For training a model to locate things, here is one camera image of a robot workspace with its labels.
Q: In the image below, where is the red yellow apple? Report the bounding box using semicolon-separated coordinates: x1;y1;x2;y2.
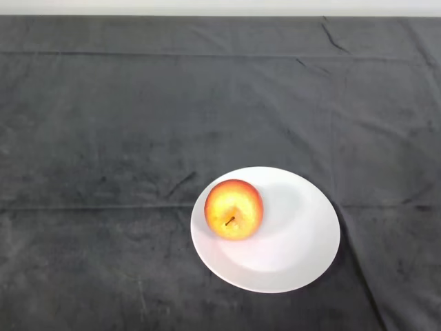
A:
203;179;265;241

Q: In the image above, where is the black table cloth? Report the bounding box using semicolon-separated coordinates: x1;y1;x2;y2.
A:
0;14;441;331

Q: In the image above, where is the white round plate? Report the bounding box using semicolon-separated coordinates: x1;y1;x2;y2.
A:
190;166;342;294

